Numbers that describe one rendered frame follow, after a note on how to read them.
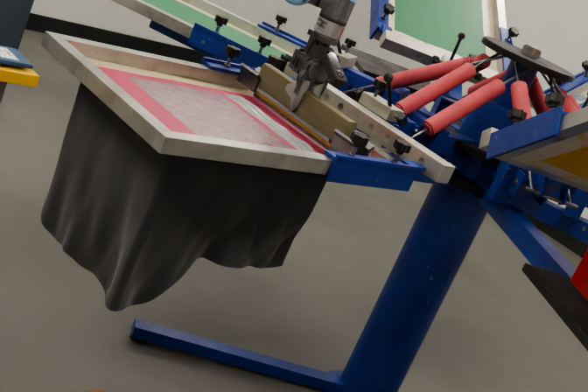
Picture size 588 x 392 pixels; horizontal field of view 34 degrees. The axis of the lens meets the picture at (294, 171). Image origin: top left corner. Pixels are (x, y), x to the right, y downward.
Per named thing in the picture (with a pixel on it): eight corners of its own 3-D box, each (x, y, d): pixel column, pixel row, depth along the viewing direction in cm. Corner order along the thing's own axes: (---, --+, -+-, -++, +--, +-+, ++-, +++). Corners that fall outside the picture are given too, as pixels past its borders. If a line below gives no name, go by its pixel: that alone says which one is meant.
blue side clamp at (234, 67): (203, 86, 264) (213, 63, 262) (194, 79, 267) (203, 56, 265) (283, 101, 284) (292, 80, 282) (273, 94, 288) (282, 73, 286)
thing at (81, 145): (109, 315, 216) (176, 144, 204) (29, 216, 246) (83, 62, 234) (122, 315, 218) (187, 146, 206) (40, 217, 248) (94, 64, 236)
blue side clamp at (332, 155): (327, 181, 226) (339, 155, 225) (314, 171, 230) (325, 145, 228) (409, 192, 247) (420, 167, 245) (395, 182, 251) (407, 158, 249)
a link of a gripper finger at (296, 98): (282, 104, 256) (298, 73, 255) (295, 113, 252) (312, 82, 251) (274, 101, 254) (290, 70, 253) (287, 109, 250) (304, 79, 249)
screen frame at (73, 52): (159, 153, 194) (165, 136, 192) (40, 45, 233) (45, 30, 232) (409, 185, 248) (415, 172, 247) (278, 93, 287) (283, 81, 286)
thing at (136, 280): (119, 312, 217) (185, 145, 206) (111, 304, 220) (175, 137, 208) (269, 311, 249) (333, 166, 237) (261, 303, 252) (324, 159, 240)
